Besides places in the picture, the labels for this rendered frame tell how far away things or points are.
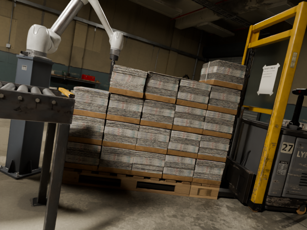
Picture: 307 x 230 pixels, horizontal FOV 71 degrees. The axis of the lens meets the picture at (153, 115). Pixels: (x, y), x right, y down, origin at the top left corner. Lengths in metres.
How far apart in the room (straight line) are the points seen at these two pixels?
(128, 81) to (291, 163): 1.67
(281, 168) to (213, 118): 0.77
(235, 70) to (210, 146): 0.72
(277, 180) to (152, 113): 1.30
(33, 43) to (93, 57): 6.68
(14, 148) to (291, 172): 2.46
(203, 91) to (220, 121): 0.33
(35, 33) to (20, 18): 6.48
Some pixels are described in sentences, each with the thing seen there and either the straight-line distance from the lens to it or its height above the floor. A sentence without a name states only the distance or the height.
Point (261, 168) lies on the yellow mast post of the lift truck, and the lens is 2.20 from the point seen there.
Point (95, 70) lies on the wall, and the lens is 8.69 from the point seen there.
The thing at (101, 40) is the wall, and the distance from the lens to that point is 8.82.
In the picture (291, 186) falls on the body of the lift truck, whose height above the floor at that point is 0.27.
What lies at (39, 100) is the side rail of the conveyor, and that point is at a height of 0.78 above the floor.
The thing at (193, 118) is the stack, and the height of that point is 0.74.
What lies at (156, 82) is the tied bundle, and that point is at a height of 0.99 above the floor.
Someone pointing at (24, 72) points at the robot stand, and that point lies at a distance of 2.08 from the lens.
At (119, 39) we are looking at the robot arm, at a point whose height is 1.30.
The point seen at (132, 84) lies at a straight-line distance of 1.84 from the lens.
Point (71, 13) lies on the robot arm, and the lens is 2.30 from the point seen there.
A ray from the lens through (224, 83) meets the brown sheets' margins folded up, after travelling 2.07.
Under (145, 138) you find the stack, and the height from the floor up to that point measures 0.50.
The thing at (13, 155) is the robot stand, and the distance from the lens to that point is 2.21.
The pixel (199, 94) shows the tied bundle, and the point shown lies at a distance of 1.99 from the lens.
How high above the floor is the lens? 0.90
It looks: 6 degrees down
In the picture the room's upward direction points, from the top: 11 degrees clockwise
